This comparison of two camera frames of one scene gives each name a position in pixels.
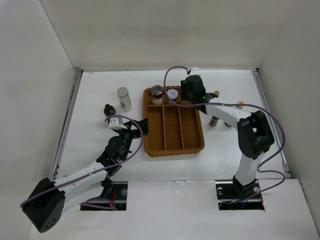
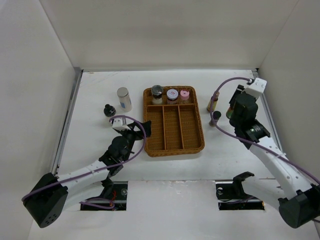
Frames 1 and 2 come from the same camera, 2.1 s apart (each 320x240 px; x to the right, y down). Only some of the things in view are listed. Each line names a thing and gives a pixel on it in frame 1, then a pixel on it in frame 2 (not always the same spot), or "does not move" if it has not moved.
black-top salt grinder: [157, 91] does not move
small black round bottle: [109, 110] does not move
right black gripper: [184, 89] to [239, 90]
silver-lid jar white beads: [125, 99] does not move
